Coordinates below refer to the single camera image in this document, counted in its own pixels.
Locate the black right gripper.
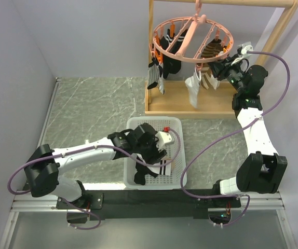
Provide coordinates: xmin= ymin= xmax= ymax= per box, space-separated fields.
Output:
xmin=207 ymin=54 xmax=245 ymax=94

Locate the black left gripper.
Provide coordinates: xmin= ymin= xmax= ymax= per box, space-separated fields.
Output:
xmin=135 ymin=134 xmax=167 ymax=166

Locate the white sock with black stripes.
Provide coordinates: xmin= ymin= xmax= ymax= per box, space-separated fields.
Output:
xmin=185 ymin=69 xmax=201 ymax=108

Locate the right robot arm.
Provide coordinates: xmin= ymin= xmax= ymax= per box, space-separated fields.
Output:
xmin=209 ymin=56 xmax=288 ymax=207

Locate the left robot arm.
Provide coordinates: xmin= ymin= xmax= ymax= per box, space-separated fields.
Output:
xmin=24 ymin=123 xmax=174 ymax=209

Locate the wooden hanger rack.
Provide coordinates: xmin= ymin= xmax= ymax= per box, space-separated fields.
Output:
xmin=144 ymin=0 xmax=298 ymax=119

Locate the white plastic laundry basket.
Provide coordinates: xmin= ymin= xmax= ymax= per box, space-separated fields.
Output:
xmin=124 ymin=116 xmax=186 ymax=190

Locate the hanging brown striped sock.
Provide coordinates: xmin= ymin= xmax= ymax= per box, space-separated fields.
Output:
xmin=200 ymin=38 xmax=223 ymax=89

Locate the hanging black white striped sock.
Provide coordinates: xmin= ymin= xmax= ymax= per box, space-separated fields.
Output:
xmin=147 ymin=58 xmax=165 ymax=94

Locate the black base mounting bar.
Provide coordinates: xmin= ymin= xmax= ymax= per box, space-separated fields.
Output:
xmin=57 ymin=189 xmax=241 ymax=220

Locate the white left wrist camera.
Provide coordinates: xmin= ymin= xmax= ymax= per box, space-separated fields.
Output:
xmin=155 ymin=127 xmax=175 ymax=151

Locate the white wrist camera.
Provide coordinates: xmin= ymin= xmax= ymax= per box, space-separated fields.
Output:
xmin=231 ymin=41 xmax=254 ymax=65
xmin=155 ymin=127 xmax=175 ymax=151

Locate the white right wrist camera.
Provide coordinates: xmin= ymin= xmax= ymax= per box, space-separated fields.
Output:
xmin=231 ymin=41 xmax=254 ymax=65

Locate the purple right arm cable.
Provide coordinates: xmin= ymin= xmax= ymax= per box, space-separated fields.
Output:
xmin=180 ymin=51 xmax=291 ymax=228

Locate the aluminium rail frame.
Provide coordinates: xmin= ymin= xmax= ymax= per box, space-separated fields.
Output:
xmin=0 ymin=189 xmax=293 ymax=248

